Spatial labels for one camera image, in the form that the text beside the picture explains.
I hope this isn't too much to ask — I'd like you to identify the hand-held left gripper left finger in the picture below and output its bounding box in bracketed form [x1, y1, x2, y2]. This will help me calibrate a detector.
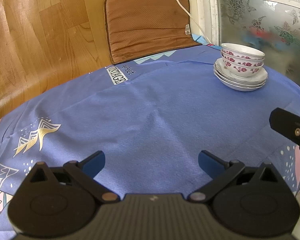
[27, 150, 120, 203]

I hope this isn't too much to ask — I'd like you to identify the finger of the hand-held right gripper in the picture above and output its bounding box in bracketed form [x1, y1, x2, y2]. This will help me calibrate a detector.
[269, 107, 300, 153]

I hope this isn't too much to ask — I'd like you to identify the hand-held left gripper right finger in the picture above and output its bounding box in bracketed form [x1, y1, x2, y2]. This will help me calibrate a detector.
[187, 150, 285, 203]

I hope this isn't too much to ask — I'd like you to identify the large white floral plate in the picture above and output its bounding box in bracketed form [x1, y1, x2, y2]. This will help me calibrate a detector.
[213, 58, 268, 82]

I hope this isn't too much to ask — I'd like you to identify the small white floral plate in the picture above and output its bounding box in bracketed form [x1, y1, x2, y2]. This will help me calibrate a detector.
[213, 67, 268, 87]
[215, 74, 265, 92]

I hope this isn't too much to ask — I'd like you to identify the large white pink-floral bowl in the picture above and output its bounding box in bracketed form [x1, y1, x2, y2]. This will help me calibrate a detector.
[222, 61, 264, 78]

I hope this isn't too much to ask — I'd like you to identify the blue printed blanket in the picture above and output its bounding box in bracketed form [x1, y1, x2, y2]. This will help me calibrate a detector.
[0, 42, 300, 230]

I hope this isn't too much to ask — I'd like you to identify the frosted floral window pane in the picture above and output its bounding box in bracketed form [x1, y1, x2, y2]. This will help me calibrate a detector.
[215, 0, 300, 93]

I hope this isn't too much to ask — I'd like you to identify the wood-pattern vinyl sheet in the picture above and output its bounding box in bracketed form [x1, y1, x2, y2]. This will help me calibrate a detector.
[0, 0, 110, 123]

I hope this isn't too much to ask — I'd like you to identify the brown seat cushion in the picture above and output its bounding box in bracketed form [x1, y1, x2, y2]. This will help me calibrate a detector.
[104, 0, 202, 65]

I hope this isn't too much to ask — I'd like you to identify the white window frame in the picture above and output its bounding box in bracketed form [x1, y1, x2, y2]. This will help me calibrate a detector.
[195, 0, 300, 46]

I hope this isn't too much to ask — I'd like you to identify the white power cable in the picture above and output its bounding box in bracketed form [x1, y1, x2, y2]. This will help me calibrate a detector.
[160, 0, 213, 43]

